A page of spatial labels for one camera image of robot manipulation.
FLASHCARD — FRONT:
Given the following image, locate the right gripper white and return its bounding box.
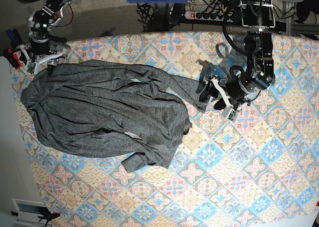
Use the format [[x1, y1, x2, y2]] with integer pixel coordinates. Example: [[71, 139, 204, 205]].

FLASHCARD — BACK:
[[16, 43, 65, 75]]

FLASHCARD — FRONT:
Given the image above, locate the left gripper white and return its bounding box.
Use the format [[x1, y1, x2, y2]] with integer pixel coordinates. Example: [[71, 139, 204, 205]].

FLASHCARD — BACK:
[[199, 76, 250, 121]]

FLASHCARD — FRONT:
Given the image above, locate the grey t-shirt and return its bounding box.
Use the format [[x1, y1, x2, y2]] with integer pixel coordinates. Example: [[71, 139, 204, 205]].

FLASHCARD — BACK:
[[20, 60, 207, 172]]

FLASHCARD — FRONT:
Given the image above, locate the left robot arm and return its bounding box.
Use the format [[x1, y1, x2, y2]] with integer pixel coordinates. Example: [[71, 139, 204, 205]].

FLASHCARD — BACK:
[[199, 0, 304, 121]]

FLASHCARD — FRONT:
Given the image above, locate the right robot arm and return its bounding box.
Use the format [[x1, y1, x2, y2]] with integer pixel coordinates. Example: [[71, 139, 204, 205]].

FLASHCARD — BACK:
[[16, 0, 72, 74]]

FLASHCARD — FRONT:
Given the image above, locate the red black table clamp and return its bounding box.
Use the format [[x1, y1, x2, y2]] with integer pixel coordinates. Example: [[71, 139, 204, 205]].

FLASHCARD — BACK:
[[2, 48, 21, 69]]

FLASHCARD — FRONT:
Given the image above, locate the white power strip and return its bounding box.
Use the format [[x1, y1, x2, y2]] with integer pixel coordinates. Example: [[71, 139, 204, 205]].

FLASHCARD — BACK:
[[184, 10, 224, 21]]

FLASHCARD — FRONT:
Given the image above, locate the patterned tile tablecloth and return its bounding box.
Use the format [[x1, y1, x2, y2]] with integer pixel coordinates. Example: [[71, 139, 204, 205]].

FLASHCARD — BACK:
[[10, 35, 319, 227]]

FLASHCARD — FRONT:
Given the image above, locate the white floor vent box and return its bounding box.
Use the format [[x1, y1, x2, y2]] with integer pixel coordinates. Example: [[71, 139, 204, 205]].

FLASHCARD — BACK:
[[11, 198, 49, 227]]

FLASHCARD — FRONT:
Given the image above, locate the blue black bottom clamp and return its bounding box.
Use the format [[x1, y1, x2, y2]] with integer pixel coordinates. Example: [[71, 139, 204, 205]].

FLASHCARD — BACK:
[[38, 213, 60, 227]]

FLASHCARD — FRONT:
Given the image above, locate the blue handled clamp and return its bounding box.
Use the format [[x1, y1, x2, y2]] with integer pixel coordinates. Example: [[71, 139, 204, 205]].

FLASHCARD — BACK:
[[5, 29, 24, 50]]

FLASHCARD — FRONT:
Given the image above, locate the aluminium frame post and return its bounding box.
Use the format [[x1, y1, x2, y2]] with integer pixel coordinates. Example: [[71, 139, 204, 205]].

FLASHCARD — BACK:
[[282, 1, 296, 36]]

